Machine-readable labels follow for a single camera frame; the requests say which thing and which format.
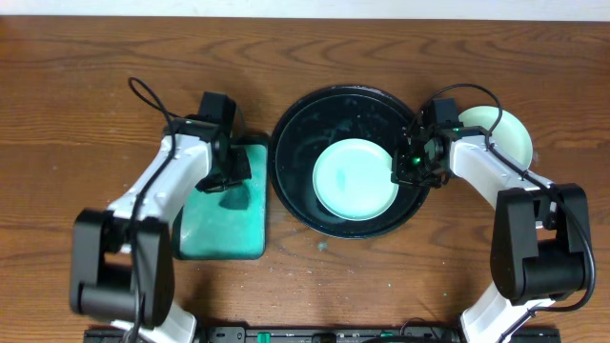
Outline dark green scrub sponge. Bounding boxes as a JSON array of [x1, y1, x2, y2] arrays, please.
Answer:
[[219, 185, 251, 211]]

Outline mint green plate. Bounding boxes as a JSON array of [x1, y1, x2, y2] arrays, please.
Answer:
[[312, 138, 398, 221], [458, 106, 533, 169]]

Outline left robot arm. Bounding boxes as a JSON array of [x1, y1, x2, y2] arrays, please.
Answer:
[[69, 114, 249, 342]]

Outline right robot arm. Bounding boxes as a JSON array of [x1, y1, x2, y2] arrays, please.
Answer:
[[391, 127, 596, 342]]

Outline rectangular green soapy tray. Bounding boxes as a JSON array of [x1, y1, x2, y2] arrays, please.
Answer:
[[172, 136, 268, 260]]

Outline round black tray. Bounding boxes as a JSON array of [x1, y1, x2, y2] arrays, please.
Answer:
[[268, 85, 429, 239]]

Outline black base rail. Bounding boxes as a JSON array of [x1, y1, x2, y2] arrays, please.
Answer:
[[82, 325, 561, 343]]

